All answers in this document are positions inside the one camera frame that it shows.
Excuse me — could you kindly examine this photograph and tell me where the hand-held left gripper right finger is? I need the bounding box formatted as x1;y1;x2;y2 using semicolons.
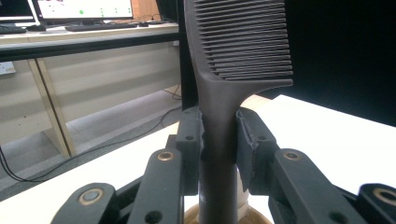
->
235;106;368;224

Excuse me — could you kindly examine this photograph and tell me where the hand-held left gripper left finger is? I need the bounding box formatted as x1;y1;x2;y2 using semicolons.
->
127;105;205;224

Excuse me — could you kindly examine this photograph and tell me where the dark handled comb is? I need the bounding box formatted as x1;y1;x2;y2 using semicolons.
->
183;0;294;224

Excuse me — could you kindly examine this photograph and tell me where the brown cup with small figure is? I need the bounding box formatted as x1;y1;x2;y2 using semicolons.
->
183;167;275;224

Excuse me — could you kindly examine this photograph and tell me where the white table sheet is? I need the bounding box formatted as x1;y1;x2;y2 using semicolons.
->
0;94;396;224

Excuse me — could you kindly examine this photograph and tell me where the light wooden desk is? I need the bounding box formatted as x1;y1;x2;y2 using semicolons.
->
0;21;182;160

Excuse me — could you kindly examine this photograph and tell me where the black curtain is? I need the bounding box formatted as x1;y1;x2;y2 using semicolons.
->
258;0;396;127

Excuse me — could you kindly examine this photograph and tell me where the long black keyboard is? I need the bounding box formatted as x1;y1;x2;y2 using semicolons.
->
64;22;140;33

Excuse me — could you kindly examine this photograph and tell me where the black horizontal bar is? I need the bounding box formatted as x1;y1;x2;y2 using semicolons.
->
0;31;181;63

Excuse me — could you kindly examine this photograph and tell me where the large computer monitor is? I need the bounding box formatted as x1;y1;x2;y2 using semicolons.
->
32;0;134;22

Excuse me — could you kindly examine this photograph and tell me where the pale paper label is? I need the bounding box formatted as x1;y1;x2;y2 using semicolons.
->
0;61;17;76

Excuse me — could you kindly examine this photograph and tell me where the short black keyboard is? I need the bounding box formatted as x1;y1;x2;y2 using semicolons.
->
0;25;28;35

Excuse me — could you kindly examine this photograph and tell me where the small computer monitor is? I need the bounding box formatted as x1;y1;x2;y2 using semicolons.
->
0;0;41;26

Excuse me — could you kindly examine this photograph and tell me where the black upright post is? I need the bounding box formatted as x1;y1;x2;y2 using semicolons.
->
177;0;200;110

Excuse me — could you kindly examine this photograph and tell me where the black floor cable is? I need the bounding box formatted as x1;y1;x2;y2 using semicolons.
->
0;105;183;183

